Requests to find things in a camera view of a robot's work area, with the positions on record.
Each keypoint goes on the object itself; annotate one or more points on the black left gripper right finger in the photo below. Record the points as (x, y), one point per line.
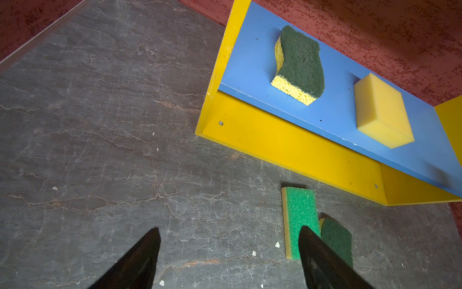
(323, 268)

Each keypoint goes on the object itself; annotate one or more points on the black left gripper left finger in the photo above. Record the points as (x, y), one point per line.
(137, 268)

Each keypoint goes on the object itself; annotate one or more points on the bright green yellow sponge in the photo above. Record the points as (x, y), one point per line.
(299, 209)

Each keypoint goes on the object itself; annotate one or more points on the yellow sponge front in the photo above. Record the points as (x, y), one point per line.
(381, 113)

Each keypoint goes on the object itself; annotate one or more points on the dark green wavy sponge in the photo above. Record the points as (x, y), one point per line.
(337, 238)
(299, 71)

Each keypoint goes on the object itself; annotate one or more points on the yellow wooden two-tier shelf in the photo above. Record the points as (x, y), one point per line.
(245, 128)

